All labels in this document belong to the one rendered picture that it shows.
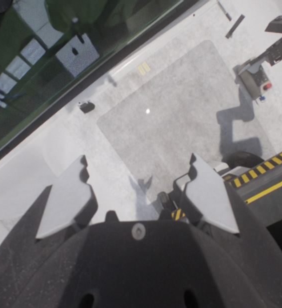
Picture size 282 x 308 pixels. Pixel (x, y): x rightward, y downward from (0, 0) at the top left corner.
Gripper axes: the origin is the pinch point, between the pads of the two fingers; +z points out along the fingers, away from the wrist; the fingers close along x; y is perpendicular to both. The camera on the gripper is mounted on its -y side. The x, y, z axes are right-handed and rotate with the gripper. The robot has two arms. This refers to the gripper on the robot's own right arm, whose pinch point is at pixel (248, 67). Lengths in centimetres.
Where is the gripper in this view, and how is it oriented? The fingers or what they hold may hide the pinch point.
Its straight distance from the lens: 93.8
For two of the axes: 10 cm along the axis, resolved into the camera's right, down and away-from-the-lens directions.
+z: 0.4, -0.9, 9.9
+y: 5.6, 8.3, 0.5
